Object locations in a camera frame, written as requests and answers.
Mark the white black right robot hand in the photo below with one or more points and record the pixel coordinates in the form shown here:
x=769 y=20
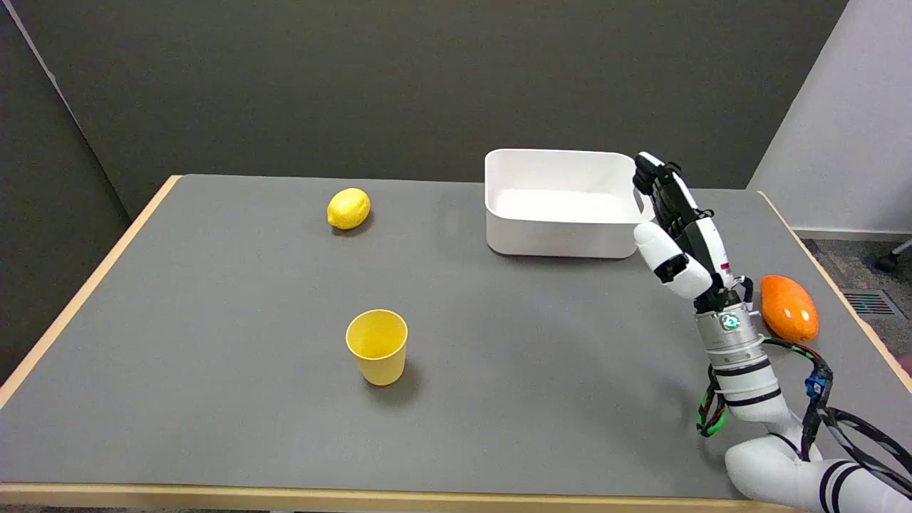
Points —
x=673 y=251

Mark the yellow plastic cup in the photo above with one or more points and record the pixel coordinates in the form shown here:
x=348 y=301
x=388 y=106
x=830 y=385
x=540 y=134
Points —
x=377 y=349

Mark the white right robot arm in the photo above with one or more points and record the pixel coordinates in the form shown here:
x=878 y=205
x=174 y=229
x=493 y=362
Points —
x=741 y=363

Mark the white plastic storage bin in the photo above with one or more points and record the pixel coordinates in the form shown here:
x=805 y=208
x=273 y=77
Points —
x=556 y=228

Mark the orange mango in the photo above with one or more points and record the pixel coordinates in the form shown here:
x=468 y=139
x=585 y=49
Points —
x=787 y=310

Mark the floor vent grille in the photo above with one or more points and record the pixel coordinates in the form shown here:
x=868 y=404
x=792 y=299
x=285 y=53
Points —
x=869 y=303

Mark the black chair caster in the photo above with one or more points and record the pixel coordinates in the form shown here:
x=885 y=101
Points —
x=888 y=262

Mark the yellow lemon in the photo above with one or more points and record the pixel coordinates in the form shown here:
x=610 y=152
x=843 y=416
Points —
x=348 y=209

